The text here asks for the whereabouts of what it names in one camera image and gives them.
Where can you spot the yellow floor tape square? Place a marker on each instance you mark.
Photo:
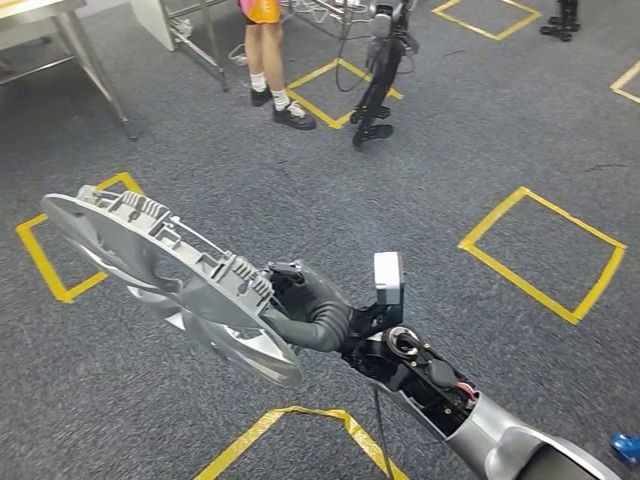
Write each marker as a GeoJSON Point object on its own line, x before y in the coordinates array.
{"type": "Point", "coordinates": [625, 75]}
{"type": "Point", "coordinates": [235, 448]}
{"type": "Point", "coordinates": [520, 285]}

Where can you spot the silver wheel cover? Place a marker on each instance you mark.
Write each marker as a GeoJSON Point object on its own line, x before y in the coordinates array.
{"type": "Point", "coordinates": [120, 238]}

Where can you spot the black humanoid robot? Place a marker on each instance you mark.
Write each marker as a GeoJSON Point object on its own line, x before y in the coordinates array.
{"type": "Point", "coordinates": [380, 73]}

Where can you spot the stainless steel workbench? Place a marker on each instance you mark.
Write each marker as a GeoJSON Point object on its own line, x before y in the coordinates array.
{"type": "Point", "coordinates": [30, 13]}

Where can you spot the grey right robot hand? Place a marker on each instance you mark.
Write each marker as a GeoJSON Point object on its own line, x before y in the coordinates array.
{"type": "Point", "coordinates": [310, 288]}

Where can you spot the standing person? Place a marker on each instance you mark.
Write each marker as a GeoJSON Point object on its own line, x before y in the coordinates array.
{"type": "Point", "coordinates": [263, 46]}

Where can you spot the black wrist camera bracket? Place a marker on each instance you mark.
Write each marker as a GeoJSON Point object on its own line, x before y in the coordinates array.
{"type": "Point", "coordinates": [375, 318]}

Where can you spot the white cabinet panel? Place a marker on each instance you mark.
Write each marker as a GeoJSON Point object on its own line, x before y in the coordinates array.
{"type": "Point", "coordinates": [152, 20]}

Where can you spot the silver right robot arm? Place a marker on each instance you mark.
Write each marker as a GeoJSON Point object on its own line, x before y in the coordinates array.
{"type": "Point", "coordinates": [500, 437]}

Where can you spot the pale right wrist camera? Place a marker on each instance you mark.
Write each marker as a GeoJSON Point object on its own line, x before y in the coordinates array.
{"type": "Point", "coordinates": [387, 275]}

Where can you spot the blue object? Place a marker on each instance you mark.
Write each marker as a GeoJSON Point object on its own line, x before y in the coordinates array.
{"type": "Point", "coordinates": [627, 450]}

